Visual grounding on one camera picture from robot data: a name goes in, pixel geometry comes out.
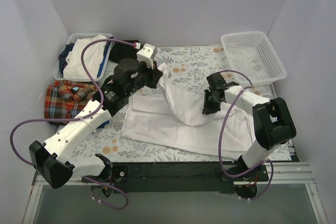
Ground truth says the folded white shirt in basket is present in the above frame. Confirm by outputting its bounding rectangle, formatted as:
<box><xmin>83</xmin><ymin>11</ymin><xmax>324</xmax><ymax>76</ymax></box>
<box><xmin>63</xmin><ymin>34</ymin><xmax>107</xmax><ymax>80</ymax></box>

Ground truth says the left white plastic basket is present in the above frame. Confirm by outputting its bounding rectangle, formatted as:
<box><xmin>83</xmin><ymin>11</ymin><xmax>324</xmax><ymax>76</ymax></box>
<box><xmin>54</xmin><ymin>33</ymin><xmax>114</xmax><ymax>82</ymax></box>

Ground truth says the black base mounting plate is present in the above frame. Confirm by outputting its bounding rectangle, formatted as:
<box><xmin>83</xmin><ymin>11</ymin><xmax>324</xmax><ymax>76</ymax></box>
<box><xmin>81</xmin><ymin>162</ymin><xmax>270</xmax><ymax>195</ymax></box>

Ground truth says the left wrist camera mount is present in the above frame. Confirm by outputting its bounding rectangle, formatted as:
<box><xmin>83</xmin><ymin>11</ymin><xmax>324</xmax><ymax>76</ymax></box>
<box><xmin>134</xmin><ymin>42</ymin><xmax>157</xmax><ymax>69</ymax></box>

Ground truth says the floral patterned table mat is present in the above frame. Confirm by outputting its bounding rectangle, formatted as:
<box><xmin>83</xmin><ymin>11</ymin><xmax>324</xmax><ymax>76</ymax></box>
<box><xmin>49</xmin><ymin>45</ymin><xmax>292</xmax><ymax>163</ymax></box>

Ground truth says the black folded garment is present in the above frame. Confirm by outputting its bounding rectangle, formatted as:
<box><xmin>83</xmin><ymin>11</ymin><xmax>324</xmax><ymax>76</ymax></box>
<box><xmin>109</xmin><ymin>43</ymin><xmax>138</xmax><ymax>63</ymax></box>

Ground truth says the red plaid shirt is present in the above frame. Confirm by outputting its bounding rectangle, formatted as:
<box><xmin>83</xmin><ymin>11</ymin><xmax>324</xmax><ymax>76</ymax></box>
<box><xmin>44</xmin><ymin>80</ymin><xmax>98</xmax><ymax>120</ymax></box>

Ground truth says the right white plastic basket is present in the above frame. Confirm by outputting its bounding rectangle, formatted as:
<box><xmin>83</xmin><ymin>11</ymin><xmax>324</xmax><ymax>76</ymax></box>
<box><xmin>220</xmin><ymin>31</ymin><xmax>287</xmax><ymax>86</ymax></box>

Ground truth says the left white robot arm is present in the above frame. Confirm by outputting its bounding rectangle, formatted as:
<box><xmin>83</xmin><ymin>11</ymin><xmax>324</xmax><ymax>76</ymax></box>
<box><xmin>29</xmin><ymin>58</ymin><xmax>163</xmax><ymax>189</ymax></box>

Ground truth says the white long sleeve shirt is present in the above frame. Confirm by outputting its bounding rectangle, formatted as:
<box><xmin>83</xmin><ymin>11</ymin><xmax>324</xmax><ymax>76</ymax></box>
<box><xmin>121</xmin><ymin>63</ymin><xmax>255</xmax><ymax>160</ymax></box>

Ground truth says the navy garment in basket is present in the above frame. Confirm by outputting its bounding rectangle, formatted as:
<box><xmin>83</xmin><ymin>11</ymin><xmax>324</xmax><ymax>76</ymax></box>
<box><xmin>58</xmin><ymin>43</ymin><xmax>74</xmax><ymax>76</ymax></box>

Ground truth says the white plastic basket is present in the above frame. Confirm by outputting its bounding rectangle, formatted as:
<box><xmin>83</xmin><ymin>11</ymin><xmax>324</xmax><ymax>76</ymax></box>
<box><xmin>54</xmin><ymin>33</ymin><xmax>114</xmax><ymax>82</ymax></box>
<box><xmin>220</xmin><ymin>31</ymin><xmax>287</xmax><ymax>86</ymax></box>

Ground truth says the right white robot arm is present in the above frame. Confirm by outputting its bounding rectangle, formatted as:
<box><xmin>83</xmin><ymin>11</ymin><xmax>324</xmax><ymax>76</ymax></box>
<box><xmin>202</xmin><ymin>72</ymin><xmax>297</xmax><ymax>181</ymax></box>

